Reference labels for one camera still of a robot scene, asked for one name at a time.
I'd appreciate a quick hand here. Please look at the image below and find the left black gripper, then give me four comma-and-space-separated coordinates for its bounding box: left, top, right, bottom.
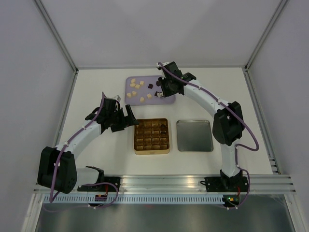
109, 105, 138, 133

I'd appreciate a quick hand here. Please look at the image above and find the gold chocolate box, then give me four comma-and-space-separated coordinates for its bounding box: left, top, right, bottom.
133, 118, 170, 155

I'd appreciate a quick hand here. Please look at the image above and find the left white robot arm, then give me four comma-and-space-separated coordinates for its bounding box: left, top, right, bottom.
37, 96, 139, 198

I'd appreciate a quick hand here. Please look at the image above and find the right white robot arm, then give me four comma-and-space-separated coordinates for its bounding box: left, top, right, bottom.
157, 62, 244, 191

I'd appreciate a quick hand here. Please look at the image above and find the purple plastic tray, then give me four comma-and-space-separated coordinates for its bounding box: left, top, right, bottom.
125, 75, 176, 106

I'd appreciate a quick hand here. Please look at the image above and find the silver tin lid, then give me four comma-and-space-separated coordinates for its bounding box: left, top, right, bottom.
176, 120, 213, 152

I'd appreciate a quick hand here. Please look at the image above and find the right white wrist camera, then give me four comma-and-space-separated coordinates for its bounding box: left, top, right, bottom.
156, 62, 169, 70

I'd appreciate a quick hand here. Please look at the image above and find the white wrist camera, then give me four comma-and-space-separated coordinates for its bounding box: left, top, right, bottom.
156, 62, 169, 70
114, 95, 121, 102

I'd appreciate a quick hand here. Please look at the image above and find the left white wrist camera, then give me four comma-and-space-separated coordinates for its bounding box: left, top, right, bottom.
114, 95, 121, 102

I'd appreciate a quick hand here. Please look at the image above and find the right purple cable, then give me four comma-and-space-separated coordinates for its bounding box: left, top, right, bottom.
156, 62, 259, 152

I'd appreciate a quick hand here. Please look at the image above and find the purple cable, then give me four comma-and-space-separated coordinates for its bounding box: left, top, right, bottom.
156, 62, 259, 152
43, 91, 119, 213

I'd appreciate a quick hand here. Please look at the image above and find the white slotted cable duct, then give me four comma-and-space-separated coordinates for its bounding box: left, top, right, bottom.
53, 194, 224, 204

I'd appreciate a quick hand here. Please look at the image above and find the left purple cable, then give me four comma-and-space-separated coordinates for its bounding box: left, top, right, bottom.
43, 91, 119, 213

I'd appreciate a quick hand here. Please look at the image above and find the left aluminium frame post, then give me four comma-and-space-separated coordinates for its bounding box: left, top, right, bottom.
33, 0, 78, 73

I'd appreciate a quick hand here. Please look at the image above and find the aluminium frame post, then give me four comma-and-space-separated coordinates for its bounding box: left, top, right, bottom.
243, 0, 289, 72
33, 0, 78, 73

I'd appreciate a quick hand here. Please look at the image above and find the right aluminium frame post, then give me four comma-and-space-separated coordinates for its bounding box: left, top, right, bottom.
243, 0, 289, 72

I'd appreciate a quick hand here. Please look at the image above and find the aluminium mounting rail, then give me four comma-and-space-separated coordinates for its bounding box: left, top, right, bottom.
32, 174, 297, 194

